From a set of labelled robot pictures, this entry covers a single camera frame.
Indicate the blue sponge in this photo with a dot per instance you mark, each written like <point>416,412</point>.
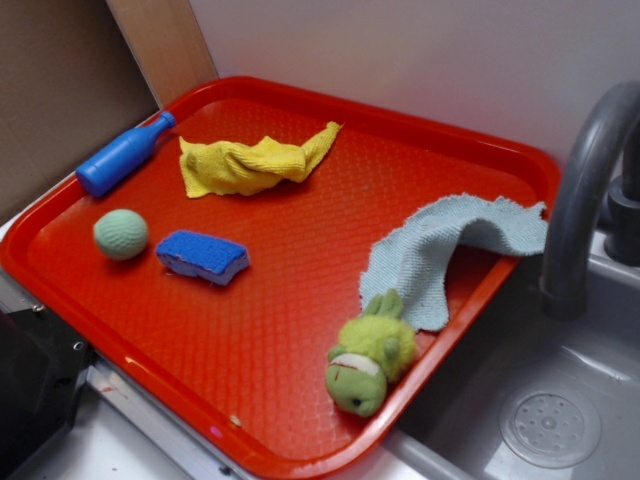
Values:
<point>198,255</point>

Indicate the yellow cloth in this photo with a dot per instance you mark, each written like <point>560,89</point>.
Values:
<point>232,168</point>

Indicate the green ball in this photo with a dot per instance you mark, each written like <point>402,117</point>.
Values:
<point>121,234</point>

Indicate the grey sink basin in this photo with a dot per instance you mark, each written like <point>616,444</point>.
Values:
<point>451,429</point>

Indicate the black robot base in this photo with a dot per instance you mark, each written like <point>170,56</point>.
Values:
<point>44,364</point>

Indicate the brown cardboard panel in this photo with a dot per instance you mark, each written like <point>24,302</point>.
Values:
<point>69,84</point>

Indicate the grey faucet spout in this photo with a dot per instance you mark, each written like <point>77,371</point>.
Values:
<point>594,162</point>

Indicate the sink drain strainer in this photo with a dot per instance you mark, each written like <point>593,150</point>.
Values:
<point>549,428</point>

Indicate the red plastic tray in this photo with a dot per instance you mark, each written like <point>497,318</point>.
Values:
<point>244,364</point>

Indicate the light blue cloth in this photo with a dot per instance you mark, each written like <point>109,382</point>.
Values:
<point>413,259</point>

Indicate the green plush turtle toy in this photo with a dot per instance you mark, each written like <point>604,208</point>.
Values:
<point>373,352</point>

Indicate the blue plastic toy bottle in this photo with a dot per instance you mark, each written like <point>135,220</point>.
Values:
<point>105,169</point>

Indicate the wooden board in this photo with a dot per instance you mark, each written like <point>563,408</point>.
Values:
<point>167,44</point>

